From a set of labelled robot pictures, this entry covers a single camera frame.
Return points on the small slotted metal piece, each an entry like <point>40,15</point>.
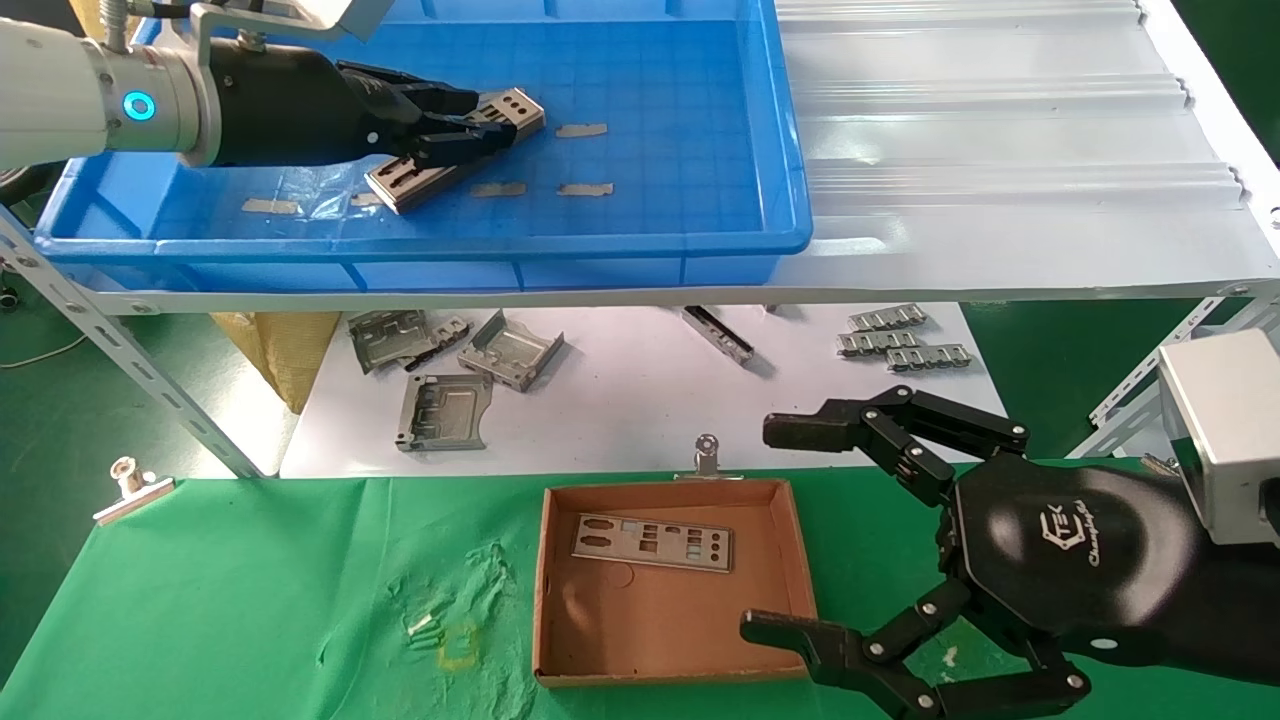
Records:
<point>930,358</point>
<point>888,318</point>
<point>880,343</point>

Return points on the grey walled metal bracket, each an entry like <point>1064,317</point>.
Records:
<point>515,355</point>

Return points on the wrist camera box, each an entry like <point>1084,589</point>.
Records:
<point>1225,430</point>
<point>300,12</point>

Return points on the blue plastic tray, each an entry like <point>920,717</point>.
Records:
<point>660,100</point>

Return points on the grey tape strip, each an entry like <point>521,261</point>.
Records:
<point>585,189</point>
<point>362,200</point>
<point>271,206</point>
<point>498,189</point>
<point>581,130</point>

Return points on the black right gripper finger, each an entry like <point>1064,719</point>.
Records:
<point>830,655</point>
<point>820,428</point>

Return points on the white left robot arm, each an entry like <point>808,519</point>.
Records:
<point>50,90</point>

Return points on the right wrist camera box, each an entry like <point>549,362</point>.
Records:
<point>1225,430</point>

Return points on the black ribbed round disc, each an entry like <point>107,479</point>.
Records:
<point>15,185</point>

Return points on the yellow woven sack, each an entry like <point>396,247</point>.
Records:
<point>280,350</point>
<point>88,10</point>

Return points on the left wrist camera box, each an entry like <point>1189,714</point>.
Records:
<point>300,12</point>

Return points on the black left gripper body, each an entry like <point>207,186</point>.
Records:
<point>290,105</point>

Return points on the white ribbed shelf board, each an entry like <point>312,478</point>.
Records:
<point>1000,150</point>

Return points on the small grey connector bracket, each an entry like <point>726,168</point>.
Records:
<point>452,330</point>

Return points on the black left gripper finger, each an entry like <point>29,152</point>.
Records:
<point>440,98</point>
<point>460,145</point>

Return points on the narrow slotted metal strip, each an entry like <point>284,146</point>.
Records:
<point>720,335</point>

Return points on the brown cardboard box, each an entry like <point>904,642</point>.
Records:
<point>660,620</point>

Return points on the green table cloth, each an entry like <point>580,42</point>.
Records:
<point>300,560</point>

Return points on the grey stamped metal bracket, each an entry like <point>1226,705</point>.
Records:
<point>445,410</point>
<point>385,340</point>

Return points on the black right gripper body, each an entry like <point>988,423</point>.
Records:
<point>1080,560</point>

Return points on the silver binder clip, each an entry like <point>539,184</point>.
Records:
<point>1155,464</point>
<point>708,458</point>
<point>135,495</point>

